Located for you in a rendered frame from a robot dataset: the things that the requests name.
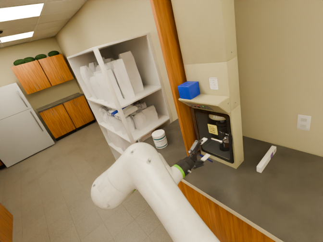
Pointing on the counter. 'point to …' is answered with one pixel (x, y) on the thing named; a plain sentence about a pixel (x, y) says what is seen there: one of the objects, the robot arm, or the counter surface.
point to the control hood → (211, 102)
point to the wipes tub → (159, 139)
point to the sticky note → (212, 129)
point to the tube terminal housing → (229, 73)
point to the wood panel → (173, 65)
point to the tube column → (205, 30)
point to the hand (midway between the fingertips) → (206, 147)
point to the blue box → (189, 90)
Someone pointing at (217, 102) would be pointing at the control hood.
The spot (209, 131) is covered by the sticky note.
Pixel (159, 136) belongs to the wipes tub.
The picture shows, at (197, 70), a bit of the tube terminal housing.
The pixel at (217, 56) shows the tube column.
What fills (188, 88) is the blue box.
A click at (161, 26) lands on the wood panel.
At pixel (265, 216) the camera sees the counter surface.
